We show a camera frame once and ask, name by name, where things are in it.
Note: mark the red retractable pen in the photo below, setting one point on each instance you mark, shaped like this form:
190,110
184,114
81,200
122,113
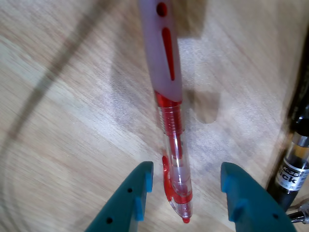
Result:
164,60

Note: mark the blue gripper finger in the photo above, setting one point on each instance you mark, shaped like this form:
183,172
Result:
120,207
256,207

